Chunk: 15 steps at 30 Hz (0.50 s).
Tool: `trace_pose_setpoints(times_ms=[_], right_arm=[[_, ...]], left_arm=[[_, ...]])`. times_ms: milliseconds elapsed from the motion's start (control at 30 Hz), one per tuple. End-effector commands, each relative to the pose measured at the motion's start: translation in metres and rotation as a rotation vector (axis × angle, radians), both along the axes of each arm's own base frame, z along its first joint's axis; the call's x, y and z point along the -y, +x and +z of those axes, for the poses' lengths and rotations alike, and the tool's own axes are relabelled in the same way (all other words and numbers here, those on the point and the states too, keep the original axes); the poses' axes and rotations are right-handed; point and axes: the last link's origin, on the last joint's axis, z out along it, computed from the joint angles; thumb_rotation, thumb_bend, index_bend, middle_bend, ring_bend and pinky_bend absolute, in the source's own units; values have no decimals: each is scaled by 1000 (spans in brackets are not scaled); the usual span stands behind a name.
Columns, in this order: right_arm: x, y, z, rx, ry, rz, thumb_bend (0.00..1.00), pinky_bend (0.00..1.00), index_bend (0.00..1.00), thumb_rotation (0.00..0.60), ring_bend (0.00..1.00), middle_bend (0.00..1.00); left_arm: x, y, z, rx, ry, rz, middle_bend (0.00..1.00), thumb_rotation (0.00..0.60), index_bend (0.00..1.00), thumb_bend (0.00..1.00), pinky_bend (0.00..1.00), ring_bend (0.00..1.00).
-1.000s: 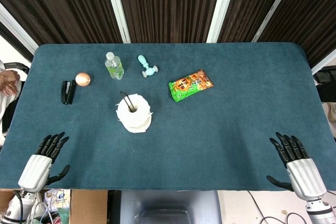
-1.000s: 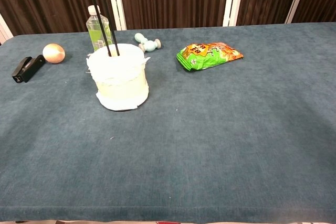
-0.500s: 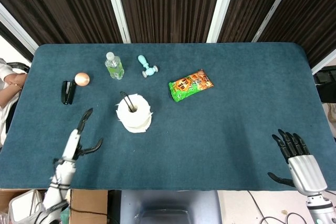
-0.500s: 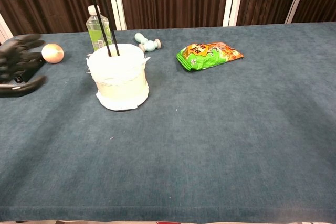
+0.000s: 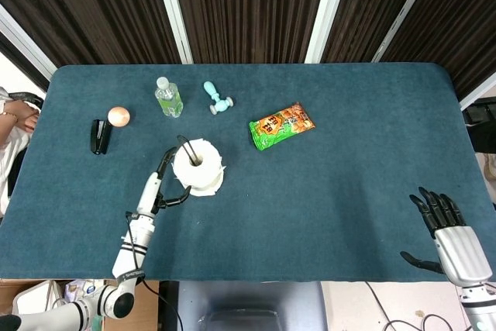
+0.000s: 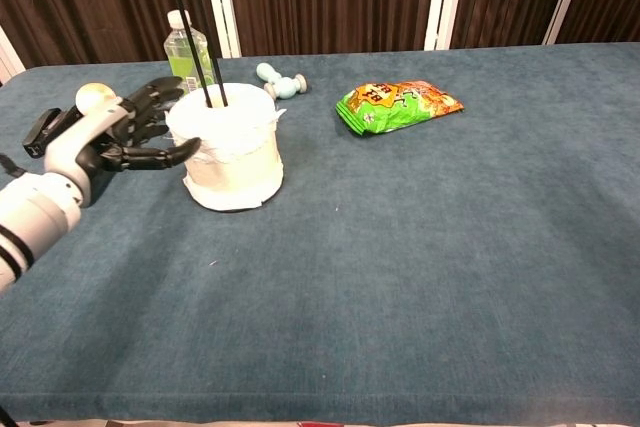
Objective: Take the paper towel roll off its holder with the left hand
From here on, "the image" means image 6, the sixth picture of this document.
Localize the black and silver left hand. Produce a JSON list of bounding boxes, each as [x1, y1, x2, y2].
[[43, 75, 202, 209]]

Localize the white paper towel roll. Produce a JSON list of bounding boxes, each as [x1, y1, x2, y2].
[[164, 81, 287, 213]]

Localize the beige wooden ball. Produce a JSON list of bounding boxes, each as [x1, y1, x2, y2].
[[74, 82, 117, 112]]

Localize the clear bottle with green drink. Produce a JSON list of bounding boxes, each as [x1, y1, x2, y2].
[[163, 9, 220, 96]]

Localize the light blue roller massager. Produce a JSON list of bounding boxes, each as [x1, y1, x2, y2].
[[255, 62, 309, 100]]

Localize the green and orange snack bag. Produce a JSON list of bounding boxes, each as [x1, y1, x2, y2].
[[335, 79, 465, 137]]

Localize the black wire roll stand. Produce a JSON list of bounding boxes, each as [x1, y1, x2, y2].
[[168, 0, 230, 109]]

